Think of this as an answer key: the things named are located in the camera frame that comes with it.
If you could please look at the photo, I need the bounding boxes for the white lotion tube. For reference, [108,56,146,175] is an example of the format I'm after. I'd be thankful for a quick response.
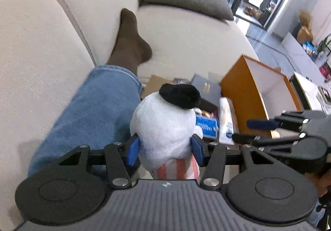
[218,97,239,146]

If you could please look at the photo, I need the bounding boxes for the dark grey gift box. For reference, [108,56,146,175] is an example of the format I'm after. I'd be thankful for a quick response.
[190,74,222,112]

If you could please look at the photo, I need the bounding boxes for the white plush striped doll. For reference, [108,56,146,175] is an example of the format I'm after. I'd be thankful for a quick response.
[130,84,203,180]

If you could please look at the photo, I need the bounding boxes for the person left hand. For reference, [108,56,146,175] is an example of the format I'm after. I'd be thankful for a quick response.
[318,170,331,197]

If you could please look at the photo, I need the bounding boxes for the blue Ocean Park tag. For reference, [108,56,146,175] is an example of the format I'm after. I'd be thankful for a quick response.
[196,116,218,140]

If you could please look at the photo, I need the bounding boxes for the orange cardboard box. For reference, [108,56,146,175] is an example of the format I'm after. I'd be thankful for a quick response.
[220,55,303,137]

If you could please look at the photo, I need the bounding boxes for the left leg brown sock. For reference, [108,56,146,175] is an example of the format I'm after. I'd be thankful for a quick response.
[28,8,152,176]

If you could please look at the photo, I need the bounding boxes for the marble top coffee table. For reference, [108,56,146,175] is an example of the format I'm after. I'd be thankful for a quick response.
[289,72,330,115]

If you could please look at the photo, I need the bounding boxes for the small kraft cardboard box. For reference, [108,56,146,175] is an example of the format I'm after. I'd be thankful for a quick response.
[140,75,174,100]

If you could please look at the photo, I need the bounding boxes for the golden vase dried flowers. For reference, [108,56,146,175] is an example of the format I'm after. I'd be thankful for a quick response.
[296,10,314,44]

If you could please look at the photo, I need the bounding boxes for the green potted plant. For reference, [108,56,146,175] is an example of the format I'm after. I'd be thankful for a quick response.
[317,34,331,57]

